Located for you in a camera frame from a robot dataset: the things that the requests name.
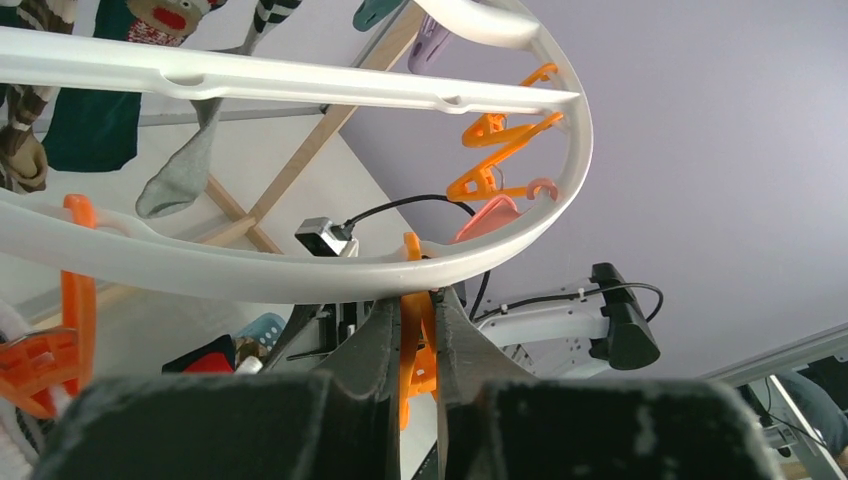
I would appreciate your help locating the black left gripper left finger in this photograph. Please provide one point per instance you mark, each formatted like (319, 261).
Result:
(337, 421)

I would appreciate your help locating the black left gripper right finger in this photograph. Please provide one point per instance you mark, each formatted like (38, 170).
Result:
(497, 421)

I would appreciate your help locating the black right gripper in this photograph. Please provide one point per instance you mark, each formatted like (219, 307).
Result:
(325, 337)

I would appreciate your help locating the orange clothespin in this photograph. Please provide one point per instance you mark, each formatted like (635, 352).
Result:
(42, 369)
(485, 180)
(418, 352)
(491, 128)

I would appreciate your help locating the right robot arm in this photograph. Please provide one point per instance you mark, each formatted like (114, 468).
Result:
(602, 310)

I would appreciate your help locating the white round sock hanger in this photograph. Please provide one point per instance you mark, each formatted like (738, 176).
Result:
(126, 251)

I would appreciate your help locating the light blue plastic basket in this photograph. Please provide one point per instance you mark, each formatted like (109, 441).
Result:
(261, 334)

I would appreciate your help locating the red sock in basket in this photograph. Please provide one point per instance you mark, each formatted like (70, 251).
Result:
(217, 356)

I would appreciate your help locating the pink clothespin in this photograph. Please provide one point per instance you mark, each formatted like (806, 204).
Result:
(502, 210)

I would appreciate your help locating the grey striped hanging sock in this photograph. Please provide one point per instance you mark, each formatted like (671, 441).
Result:
(184, 177)

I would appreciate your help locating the purple clothespin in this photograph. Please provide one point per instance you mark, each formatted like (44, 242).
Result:
(429, 42)

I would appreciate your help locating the teal clothespin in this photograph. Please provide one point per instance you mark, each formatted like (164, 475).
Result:
(371, 12)

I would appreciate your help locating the green christmas hanging sock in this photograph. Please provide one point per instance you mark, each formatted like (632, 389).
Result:
(94, 131)

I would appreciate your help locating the brown striped hanging sock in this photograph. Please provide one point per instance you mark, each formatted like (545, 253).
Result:
(23, 157)

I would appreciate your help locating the wooden drying rack frame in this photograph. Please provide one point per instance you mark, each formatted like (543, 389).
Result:
(391, 44)

